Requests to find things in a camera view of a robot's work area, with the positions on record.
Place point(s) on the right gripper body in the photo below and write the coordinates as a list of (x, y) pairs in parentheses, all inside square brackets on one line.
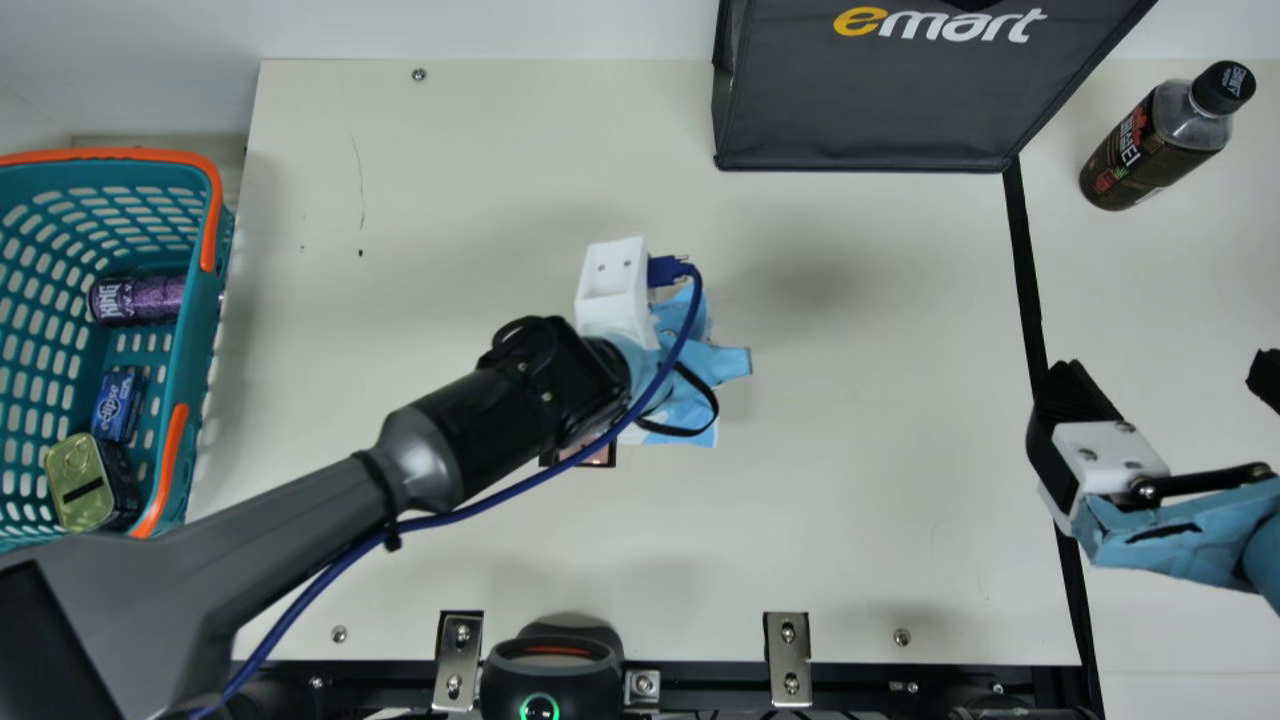
[(1170, 540)]

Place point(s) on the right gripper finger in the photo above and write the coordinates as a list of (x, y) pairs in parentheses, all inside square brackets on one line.
[(1078, 405), (1266, 382)]

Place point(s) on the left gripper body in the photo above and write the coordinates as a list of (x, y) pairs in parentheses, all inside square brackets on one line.
[(634, 356)]

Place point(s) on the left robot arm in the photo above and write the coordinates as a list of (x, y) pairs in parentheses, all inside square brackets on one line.
[(450, 440)]

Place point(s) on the small square scanner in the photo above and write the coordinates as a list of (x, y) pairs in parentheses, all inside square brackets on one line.
[(598, 455)]

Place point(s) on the teal shopping basket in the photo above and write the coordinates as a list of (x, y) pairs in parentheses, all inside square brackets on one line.
[(60, 215)]

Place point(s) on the dark coffee bottle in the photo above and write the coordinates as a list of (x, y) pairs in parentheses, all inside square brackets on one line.
[(1150, 140)]

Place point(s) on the black device with green light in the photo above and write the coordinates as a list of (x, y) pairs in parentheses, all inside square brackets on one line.
[(550, 682)]

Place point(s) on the dark grey bag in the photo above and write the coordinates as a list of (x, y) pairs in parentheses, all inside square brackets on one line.
[(880, 100)]

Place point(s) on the purple can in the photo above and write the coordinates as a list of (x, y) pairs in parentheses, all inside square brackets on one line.
[(140, 298)]

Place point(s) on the small blue box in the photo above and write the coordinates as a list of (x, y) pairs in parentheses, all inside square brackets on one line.
[(118, 405)]

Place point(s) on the gold rectangular tin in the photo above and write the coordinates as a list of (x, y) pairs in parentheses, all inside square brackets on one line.
[(78, 482)]

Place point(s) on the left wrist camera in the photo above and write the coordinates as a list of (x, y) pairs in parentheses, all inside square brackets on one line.
[(612, 290)]

